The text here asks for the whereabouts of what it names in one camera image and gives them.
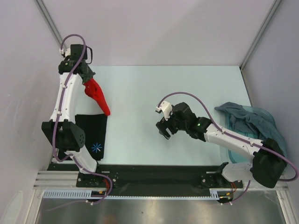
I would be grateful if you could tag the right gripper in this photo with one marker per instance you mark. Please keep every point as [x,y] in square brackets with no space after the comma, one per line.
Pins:
[164,124]

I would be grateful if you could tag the teal plastic bin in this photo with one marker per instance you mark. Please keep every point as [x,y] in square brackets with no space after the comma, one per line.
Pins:
[247,140]

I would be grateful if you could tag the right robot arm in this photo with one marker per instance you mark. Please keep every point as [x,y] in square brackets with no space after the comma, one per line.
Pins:
[264,163]

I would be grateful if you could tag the folded black t shirt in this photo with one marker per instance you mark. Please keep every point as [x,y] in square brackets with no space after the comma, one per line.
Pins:
[95,127]

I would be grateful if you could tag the grey blue t shirt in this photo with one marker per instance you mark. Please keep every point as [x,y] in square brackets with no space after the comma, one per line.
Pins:
[254,121]

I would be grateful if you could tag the left aluminium frame post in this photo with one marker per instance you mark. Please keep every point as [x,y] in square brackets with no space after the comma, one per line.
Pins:
[49,21]

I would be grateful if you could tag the right aluminium frame post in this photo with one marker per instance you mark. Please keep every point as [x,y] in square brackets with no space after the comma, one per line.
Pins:
[262,30]

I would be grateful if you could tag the red t shirt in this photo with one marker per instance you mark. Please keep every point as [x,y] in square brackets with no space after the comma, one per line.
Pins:
[94,91]

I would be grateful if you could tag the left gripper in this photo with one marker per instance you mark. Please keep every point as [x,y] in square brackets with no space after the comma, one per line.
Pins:
[89,75]

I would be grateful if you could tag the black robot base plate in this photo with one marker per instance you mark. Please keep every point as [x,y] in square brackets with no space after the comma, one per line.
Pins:
[165,180]

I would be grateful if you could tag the aluminium front rail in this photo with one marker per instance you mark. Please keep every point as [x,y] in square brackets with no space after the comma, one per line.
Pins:
[68,180]

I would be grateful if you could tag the aluminium frame post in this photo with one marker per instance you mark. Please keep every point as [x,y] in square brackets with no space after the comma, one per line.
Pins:
[262,30]
[49,21]

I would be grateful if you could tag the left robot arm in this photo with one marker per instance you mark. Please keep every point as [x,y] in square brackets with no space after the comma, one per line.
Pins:
[65,136]

